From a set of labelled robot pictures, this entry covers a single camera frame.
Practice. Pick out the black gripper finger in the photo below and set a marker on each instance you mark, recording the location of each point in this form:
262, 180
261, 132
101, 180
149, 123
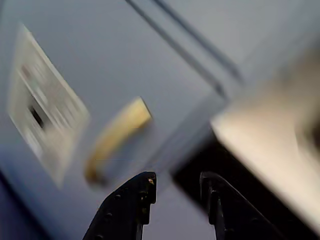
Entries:
125, 210
237, 212

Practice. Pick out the water dispenser sticker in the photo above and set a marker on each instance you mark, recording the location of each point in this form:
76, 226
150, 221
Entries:
50, 100

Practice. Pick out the blue door with dispenser sticker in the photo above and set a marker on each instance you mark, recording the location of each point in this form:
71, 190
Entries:
112, 62

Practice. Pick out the blue toy kitchen unit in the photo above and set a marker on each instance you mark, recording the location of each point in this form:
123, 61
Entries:
262, 120

